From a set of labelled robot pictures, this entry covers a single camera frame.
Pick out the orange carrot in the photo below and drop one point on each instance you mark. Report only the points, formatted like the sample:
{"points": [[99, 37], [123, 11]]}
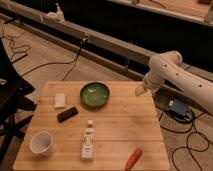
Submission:
{"points": [[134, 157]]}

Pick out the green ceramic bowl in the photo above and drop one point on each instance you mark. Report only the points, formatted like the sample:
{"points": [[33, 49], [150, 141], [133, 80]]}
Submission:
{"points": [[94, 94]]}

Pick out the black office chair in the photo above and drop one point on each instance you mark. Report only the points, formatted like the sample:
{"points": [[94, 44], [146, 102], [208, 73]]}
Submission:
{"points": [[12, 97]]}

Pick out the translucent yellowish gripper finger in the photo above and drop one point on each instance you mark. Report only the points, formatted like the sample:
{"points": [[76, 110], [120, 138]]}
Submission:
{"points": [[140, 89]]}

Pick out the white ceramic cup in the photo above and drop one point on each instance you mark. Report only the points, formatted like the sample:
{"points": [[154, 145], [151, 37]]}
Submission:
{"points": [[41, 144]]}

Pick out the white tube with cap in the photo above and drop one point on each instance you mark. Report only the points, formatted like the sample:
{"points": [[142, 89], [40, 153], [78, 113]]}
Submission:
{"points": [[88, 139]]}

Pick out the long metal rail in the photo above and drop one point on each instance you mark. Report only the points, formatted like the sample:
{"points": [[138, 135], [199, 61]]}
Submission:
{"points": [[118, 32]]}

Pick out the blue electronic box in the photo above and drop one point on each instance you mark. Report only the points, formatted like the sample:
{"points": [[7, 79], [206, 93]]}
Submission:
{"points": [[178, 107]]}

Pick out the black rectangular remote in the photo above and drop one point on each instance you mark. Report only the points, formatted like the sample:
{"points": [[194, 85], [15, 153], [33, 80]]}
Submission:
{"points": [[63, 116]]}

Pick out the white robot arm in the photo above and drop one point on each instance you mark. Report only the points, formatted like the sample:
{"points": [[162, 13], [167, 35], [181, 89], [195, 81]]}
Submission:
{"points": [[166, 66]]}

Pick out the white object on rail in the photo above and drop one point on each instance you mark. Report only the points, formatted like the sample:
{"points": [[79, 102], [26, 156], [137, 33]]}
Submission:
{"points": [[57, 16]]}

